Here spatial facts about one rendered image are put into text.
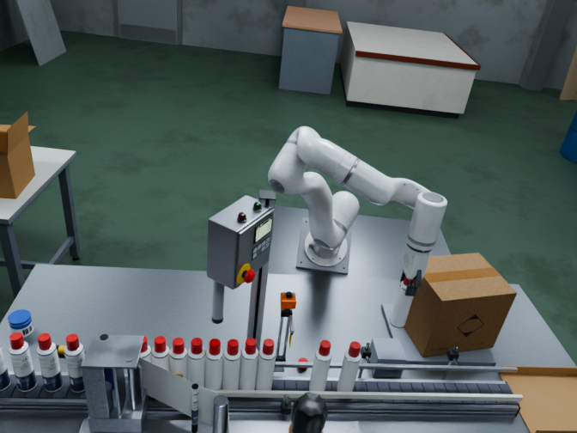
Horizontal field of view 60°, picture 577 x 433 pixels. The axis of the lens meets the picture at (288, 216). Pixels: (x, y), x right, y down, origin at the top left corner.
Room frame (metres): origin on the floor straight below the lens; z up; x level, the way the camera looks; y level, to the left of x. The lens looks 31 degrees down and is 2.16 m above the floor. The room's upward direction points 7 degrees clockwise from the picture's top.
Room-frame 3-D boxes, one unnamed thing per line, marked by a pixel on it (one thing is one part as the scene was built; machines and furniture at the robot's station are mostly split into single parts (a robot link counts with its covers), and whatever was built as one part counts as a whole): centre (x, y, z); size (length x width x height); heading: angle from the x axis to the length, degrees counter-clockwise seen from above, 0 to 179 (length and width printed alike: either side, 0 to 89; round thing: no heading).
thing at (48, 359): (0.97, 0.64, 0.98); 0.05 x 0.05 x 0.20
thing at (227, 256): (1.13, 0.12, 1.38); 0.17 x 0.10 x 0.19; 152
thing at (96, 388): (0.91, 0.41, 1.01); 0.14 x 0.13 x 0.26; 97
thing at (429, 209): (1.27, -0.40, 1.45); 0.09 x 0.08 x 0.13; 167
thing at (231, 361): (1.04, 0.11, 0.98); 0.05 x 0.05 x 0.20
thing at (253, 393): (1.06, -0.29, 0.90); 1.07 x 0.01 x 0.02; 97
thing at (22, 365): (0.96, 0.71, 0.98); 0.05 x 0.05 x 0.20
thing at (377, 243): (1.85, -0.36, 0.81); 0.90 x 0.90 x 0.04; 1
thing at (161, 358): (1.02, 0.32, 0.98); 0.05 x 0.05 x 0.20
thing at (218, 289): (1.14, 0.18, 1.18); 0.04 x 0.04 x 0.21
